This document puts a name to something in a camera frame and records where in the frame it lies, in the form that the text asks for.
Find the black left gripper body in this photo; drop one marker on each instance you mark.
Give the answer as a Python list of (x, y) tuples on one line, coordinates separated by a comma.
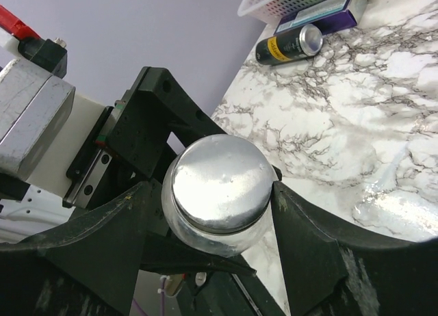
[(128, 142)]

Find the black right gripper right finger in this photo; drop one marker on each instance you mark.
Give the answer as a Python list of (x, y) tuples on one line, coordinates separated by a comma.
[(333, 267)]

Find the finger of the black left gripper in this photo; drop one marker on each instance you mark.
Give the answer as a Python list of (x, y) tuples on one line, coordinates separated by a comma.
[(169, 256)]

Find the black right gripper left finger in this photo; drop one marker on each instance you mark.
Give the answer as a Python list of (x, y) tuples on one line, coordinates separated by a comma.
[(86, 266)]

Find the clear glass jar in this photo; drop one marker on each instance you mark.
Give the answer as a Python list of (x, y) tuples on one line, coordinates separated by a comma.
[(223, 245)]

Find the silver jar lid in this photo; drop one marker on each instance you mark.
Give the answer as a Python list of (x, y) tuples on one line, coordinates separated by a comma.
[(222, 184)]

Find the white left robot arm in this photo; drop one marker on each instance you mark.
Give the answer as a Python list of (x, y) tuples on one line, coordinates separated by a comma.
[(39, 205)]

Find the white plastic basket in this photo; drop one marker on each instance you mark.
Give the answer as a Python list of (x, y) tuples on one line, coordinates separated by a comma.
[(272, 11)]

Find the black drink can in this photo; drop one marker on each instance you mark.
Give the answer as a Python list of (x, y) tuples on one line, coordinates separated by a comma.
[(290, 46)]

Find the purple flat box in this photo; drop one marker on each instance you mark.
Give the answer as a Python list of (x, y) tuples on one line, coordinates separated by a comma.
[(328, 16)]

